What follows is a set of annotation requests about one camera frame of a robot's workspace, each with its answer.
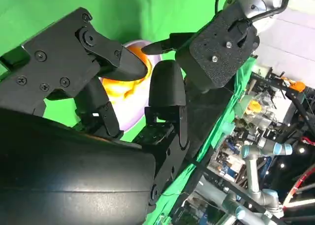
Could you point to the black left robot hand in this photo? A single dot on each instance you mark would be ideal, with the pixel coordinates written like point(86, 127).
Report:
point(182, 41)

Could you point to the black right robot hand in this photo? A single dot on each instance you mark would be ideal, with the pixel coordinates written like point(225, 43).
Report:
point(61, 173)

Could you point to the orange and white bread roll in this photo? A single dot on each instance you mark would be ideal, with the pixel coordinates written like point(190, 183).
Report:
point(118, 89)

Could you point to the green table cloth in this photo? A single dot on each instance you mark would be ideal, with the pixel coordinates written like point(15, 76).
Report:
point(147, 13)

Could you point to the lilac plate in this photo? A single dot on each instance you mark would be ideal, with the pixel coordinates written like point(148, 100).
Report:
point(130, 116)

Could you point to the yellow orange object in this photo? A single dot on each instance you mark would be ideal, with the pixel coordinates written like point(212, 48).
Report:
point(255, 106)

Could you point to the orange plastic part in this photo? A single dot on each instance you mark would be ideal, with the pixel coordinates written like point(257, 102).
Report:
point(297, 86)

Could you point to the red hoop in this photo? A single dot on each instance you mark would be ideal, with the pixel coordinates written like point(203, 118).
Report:
point(299, 183)

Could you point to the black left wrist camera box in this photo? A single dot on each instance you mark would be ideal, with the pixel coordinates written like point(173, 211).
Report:
point(221, 50)

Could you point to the black machine frame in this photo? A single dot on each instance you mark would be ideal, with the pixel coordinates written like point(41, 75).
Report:
point(290, 94)

